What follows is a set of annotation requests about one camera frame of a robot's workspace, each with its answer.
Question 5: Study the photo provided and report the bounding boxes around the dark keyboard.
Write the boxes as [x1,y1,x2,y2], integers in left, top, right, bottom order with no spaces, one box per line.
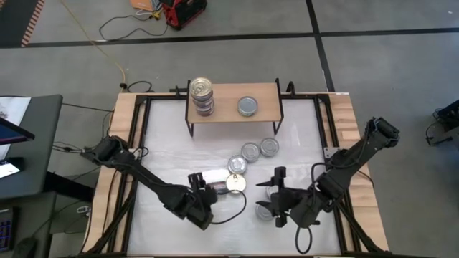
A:
[0,206,18,254]

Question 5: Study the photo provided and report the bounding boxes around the red black equipment case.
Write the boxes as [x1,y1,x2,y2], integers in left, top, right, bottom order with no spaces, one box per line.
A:
[159,0,208,31]

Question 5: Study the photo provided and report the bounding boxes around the yellow hanging cable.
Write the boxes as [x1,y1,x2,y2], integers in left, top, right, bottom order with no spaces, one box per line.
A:
[58,0,127,86]

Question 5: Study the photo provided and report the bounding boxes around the orange folder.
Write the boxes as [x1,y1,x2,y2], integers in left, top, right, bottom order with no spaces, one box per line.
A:
[130,0,156,13]

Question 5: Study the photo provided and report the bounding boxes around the monitor with blue screen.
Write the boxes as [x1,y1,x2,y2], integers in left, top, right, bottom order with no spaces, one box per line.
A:
[0,117,36,146]

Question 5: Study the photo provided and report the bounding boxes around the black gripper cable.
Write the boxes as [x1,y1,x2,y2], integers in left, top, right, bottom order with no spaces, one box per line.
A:
[294,224,314,256]
[210,189,248,226]

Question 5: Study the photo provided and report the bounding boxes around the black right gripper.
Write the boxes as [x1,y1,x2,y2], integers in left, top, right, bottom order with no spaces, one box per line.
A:
[255,166,336,230]

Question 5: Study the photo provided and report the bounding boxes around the black cable loop with plug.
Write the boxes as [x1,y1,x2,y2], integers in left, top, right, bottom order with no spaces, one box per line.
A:
[120,80,154,94]

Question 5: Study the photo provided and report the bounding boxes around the black desk support beam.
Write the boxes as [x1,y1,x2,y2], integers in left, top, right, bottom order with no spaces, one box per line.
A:
[44,171,96,202]

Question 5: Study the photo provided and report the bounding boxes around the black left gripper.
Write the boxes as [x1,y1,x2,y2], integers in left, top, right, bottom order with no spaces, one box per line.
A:
[181,172,230,231]

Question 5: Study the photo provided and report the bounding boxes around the grey side table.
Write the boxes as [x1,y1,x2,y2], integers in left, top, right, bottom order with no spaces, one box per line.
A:
[0,191,58,258]

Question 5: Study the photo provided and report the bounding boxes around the black floor equipment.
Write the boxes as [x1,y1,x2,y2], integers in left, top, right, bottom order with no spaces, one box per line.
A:
[425,99,459,146]

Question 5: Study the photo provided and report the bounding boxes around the dark computer mouse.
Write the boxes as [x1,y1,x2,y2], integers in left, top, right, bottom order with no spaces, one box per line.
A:
[13,236,39,258]

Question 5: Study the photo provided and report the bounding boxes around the grey desk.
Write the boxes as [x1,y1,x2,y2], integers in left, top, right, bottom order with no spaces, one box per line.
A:
[0,94,64,201]

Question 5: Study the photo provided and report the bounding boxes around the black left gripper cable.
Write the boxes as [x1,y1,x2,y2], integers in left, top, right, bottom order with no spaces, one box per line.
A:
[210,189,248,226]

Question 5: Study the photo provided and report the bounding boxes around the black floor cable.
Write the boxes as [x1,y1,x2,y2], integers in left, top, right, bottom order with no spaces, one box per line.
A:
[98,13,169,42]

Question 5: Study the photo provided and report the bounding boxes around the black mat orange striped edge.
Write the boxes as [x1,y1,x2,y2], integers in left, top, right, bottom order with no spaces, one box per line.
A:
[0,0,47,49]

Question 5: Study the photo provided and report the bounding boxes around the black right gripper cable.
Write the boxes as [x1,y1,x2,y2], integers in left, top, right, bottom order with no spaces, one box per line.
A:
[294,224,314,256]

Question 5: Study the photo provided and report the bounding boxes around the black metal table frame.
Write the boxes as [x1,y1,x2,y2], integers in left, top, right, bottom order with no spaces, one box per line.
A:
[81,80,387,258]

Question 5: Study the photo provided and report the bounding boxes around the white work surface sheet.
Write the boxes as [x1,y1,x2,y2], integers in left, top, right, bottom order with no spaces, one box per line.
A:
[127,98,341,256]

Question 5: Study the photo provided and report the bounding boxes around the white paper sheet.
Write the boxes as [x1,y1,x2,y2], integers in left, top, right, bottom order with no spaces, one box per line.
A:
[0,96,32,161]

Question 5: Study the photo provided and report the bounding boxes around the wooden shelf black metal legs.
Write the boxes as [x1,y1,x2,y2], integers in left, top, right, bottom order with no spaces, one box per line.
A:
[184,77,285,138]

